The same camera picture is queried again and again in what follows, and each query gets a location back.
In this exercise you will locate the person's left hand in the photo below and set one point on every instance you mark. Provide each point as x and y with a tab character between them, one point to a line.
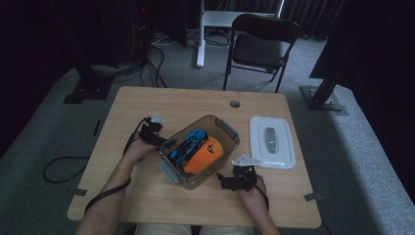
138	151

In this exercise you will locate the orange plush toy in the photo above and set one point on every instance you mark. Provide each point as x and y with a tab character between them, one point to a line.
204	156

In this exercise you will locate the black curtain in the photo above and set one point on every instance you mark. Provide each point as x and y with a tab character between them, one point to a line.
26	65
375	65

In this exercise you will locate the black metal stand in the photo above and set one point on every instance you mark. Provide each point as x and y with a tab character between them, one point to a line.
89	84
321	98

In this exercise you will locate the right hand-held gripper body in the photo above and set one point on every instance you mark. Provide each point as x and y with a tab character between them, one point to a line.
244	178

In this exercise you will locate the blue toy car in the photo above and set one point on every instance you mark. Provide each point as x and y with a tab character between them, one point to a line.
187	145

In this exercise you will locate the clear brown storage box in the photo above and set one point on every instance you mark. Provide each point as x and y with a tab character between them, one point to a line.
199	151

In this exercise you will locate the grey tape piece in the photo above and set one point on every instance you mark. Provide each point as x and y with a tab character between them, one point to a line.
80	192
312	196

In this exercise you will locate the black floor tape strip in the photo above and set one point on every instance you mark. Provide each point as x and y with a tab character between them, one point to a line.
97	128

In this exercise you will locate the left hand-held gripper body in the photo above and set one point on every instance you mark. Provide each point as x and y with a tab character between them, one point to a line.
149	132

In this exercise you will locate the white desk frame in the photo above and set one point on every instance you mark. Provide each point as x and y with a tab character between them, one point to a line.
201	39

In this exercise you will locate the black computer tower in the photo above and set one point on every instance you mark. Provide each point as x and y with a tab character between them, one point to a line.
143	29

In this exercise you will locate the white storage box lid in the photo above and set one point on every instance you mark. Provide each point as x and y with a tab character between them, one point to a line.
272	142

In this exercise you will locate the dark pleated curtain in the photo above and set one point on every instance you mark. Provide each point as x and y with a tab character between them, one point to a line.
310	16

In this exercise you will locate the black folding chair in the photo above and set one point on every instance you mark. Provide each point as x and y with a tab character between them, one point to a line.
259	49

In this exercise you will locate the person's right hand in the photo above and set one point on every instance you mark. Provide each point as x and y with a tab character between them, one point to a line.
256	199

